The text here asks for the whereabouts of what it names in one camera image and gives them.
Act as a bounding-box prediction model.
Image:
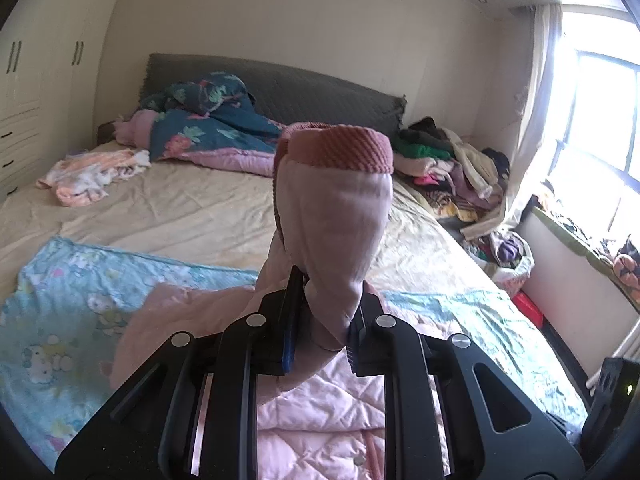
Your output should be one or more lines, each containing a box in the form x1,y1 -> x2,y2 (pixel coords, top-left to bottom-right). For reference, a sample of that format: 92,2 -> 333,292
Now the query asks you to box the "pink quilted jacket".
108,120 -> 452,480

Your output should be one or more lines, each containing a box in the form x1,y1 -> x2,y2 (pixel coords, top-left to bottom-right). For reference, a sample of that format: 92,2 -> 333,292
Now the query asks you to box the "bag of clothes on floor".
462,231 -> 535,298

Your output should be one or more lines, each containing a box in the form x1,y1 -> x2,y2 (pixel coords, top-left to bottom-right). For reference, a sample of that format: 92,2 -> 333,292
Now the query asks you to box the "pile of assorted clothes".
390,117 -> 511,226

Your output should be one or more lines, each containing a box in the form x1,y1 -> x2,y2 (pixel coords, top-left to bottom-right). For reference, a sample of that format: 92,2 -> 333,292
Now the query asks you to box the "beige bed sheet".
1,162 -> 497,297

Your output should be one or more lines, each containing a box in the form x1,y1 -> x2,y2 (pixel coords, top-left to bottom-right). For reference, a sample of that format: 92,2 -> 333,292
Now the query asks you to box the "red box on floor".
512,290 -> 546,330

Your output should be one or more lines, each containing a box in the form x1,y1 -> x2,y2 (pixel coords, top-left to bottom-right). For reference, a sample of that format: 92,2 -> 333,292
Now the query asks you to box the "teal floral pink comforter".
140,72 -> 284,178

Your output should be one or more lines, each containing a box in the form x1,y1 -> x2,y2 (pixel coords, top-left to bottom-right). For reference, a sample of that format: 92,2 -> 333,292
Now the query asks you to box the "dark grey headboard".
140,53 -> 407,136

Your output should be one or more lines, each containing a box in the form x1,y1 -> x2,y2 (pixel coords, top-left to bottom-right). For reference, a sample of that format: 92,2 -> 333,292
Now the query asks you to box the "light blue cartoon blanket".
1,238 -> 587,477

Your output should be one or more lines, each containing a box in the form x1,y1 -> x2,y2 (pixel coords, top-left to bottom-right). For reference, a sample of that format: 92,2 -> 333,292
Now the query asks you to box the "pink pillow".
113,110 -> 158,150

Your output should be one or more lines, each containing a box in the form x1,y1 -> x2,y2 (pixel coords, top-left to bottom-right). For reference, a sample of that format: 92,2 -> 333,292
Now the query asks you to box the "small peach white garment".
36,148 -> 151,207

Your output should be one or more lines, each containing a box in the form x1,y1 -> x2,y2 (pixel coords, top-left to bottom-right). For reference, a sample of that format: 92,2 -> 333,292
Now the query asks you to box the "cream built-in wardrobe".
1,0 -> 116,198

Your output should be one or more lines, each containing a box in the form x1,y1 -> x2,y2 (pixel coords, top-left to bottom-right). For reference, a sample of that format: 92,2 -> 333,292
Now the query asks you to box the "cream window curtain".
459,3 -> 564,241

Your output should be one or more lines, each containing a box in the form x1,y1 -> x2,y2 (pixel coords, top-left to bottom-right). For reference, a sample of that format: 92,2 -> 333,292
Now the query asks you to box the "window with dark frame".
537,6 -> 640,241

